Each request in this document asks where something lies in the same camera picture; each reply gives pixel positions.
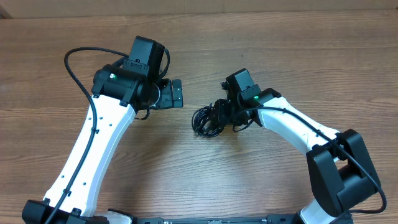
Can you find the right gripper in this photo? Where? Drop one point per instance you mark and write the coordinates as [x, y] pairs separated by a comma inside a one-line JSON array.
[[220, 111]]

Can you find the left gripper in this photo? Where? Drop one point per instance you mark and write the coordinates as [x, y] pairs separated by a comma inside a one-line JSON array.
[[168, 99]]

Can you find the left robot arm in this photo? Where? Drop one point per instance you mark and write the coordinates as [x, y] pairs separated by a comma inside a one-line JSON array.
[[136, 82]]

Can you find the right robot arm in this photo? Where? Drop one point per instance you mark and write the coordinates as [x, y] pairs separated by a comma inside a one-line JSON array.
[[342, 174]]

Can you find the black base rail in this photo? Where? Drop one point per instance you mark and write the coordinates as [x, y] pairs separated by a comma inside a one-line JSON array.
[[214, 220]]

